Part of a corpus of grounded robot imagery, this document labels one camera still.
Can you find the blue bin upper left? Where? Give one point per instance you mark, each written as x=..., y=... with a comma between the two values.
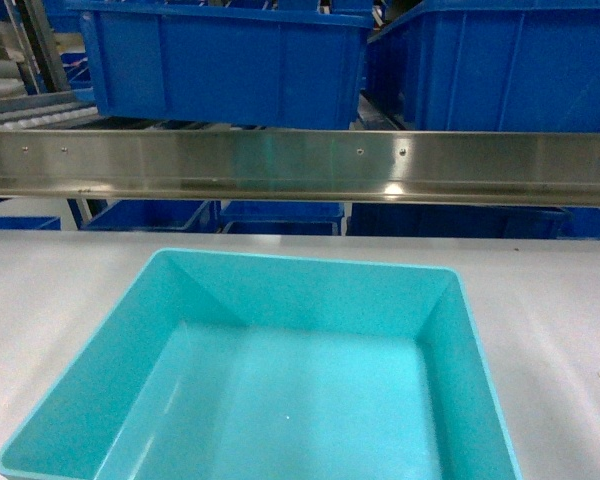
x=178, y=60

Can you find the stainless steel shelf rack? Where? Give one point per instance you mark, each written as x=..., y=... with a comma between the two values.
x=56, y=145

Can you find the blue bin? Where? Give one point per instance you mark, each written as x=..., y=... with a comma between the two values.
x=512, y=66
x=178, y=60

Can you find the blue bin upper right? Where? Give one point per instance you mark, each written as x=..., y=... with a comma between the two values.
x=512, y=66

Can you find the teal plastic bin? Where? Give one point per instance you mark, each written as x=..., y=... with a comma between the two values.
x=218, y=365

